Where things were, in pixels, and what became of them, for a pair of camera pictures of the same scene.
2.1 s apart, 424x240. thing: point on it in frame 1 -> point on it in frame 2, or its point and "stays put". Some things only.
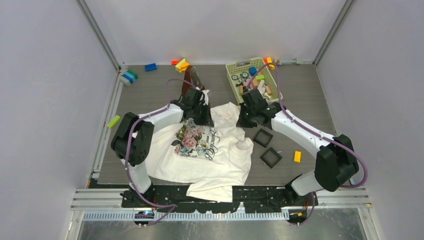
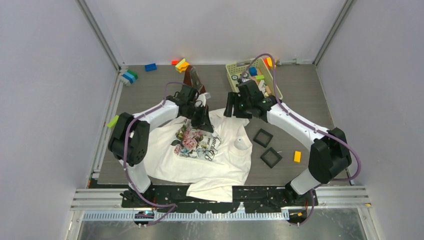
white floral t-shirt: x=211 y=160 stays put
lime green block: x=112 y=123 stays put
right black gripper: x=241 y=123 -> x=233 y=99
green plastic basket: x=245 y=75 stays put
